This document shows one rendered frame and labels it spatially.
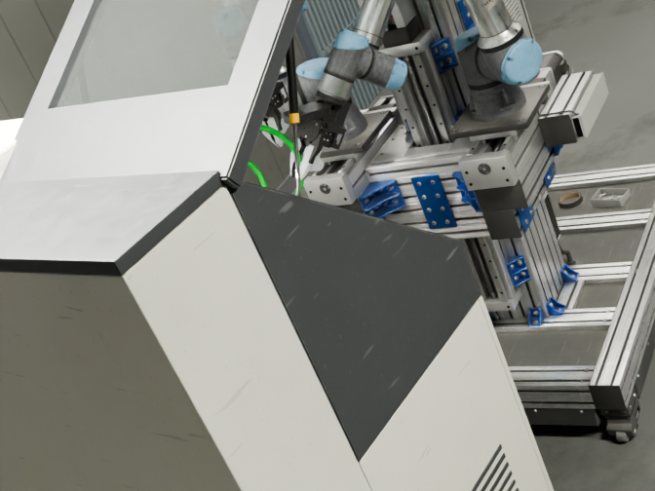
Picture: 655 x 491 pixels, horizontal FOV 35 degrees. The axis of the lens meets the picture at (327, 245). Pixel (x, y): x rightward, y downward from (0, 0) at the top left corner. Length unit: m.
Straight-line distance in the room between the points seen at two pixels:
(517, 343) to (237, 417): 1.61
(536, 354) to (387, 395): 1.11
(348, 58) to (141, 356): 0.93
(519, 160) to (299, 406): 1.05
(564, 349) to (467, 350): 0.82
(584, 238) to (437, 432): 1.53
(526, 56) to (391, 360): 0.85
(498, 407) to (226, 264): 1.01
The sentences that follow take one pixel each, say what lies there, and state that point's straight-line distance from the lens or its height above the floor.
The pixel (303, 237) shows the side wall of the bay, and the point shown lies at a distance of 1.99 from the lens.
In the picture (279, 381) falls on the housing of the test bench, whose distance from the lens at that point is 1.95.
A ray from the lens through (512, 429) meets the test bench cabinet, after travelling 2.69.
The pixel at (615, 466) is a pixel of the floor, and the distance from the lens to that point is 3.13.
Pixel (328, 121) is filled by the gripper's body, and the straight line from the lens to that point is 2.43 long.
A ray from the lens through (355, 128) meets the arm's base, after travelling 2.99.
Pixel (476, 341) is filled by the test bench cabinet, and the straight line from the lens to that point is 2.50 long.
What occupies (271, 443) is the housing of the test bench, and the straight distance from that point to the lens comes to 1.96.
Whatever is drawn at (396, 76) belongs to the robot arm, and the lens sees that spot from 2.46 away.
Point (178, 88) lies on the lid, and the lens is 2.09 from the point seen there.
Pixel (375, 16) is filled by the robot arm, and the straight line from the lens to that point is 2.56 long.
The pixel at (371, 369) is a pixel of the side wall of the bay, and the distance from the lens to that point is 2.17.
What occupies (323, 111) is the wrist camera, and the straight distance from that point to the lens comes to 2.40.
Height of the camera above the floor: 2.12
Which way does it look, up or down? 26 degrees down
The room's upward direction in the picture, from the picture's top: 24 degrees counter-clockwise
